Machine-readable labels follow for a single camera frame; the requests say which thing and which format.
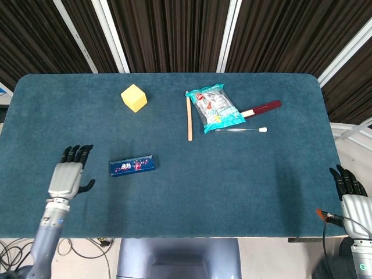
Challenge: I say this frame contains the dark red pen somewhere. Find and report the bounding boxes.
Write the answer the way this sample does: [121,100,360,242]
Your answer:
[239,100,282,119]

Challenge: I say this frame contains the blue table mat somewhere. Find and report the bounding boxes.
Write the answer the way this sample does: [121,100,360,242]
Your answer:
[0,72,346,239]

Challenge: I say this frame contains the black cable orange connector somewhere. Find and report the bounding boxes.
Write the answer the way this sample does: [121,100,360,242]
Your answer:
[316,208,372,262]

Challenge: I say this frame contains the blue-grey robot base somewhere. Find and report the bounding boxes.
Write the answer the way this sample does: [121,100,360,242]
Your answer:
[116,238,242,279]

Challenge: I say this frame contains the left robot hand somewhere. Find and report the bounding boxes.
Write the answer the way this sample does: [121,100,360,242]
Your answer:
[47,144,96,201]

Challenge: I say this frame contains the flat wooden stick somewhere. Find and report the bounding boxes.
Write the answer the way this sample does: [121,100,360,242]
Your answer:
[185,91,194,142]

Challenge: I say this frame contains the floor cable bundle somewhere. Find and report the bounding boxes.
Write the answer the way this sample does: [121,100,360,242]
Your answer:
[0,238,115,279]

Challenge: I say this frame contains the blue glasses case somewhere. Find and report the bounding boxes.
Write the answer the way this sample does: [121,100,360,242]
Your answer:
[109,155,157,178]

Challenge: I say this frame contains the teal snack bag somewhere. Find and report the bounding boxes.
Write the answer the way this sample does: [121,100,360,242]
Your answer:
[185,83,246,134]

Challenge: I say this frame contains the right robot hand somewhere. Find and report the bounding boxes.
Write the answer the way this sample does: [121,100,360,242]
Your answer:
[329,164,372,241]

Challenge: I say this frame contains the dark brown curtain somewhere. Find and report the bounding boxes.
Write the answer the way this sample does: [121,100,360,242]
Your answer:
[0,0,372,126]

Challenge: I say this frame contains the glass tube white stopper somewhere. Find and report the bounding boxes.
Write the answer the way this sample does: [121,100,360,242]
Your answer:
[214,126,268,134]

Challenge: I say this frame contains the yellow foam cube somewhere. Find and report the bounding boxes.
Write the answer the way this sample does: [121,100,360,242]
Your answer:
[120,84,148,113]

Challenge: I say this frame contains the black table edge bracket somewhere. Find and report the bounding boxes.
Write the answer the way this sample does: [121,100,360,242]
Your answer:
[287,237,324,244]

